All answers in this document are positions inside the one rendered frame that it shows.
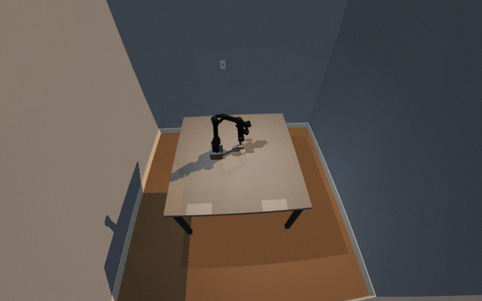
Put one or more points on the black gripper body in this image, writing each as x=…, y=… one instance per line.
x=240, y=138

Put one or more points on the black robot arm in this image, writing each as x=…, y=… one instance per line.
x=240, y=124

